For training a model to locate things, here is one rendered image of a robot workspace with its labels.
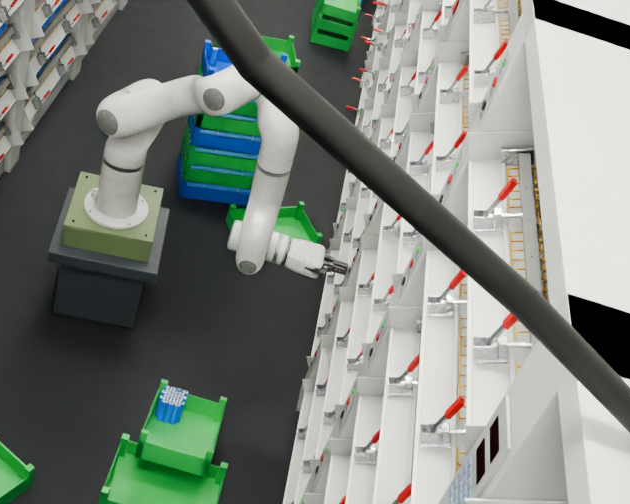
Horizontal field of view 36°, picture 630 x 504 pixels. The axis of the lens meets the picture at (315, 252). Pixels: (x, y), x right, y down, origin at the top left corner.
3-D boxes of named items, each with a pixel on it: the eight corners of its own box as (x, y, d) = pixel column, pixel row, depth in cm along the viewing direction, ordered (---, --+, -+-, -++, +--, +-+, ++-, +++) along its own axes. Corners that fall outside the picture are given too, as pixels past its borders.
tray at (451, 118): (429, 237, 174) (426, 173, 166) (439, 80, 221) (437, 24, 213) (544, 236, 170) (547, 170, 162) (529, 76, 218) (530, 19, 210)
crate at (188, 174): (182, 180, 354) (186, 163, 349) (180, 148, 369) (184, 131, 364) (261, 190, 363) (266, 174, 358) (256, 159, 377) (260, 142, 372)
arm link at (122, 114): (137, 125, 274) (99, 147, 262) (121, 85, 270) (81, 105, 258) (272, 97, 243) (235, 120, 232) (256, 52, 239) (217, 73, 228)
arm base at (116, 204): (73, 216, 280) (80, 167, 268) (97, 180, 295) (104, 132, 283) (136, 237, 281) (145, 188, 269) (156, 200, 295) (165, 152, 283)
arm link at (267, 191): (284, 193, 238) (261, 282, 257) (293, 158, 250) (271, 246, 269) (249, 184, 238) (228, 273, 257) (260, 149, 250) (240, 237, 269)
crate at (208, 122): (195, 127, 339) (199, 108, 334) (192, 96, 354) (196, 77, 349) (277, 139, 348) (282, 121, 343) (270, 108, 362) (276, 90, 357)
